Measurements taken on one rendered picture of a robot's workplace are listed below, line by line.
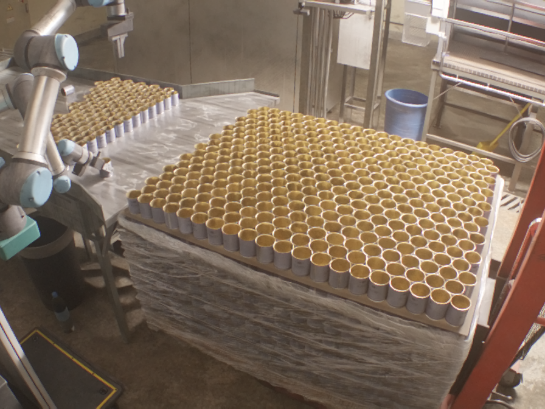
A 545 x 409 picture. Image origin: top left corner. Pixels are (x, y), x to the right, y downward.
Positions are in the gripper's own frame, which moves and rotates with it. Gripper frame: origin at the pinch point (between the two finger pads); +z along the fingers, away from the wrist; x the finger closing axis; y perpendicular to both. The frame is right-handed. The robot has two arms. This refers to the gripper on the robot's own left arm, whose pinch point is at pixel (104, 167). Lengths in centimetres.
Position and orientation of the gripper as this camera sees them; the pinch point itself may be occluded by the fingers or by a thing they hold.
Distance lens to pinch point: 228.6
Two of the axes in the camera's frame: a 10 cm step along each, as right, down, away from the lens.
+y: 3.5, -9.3, 1.3
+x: -8.8, -2.9, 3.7
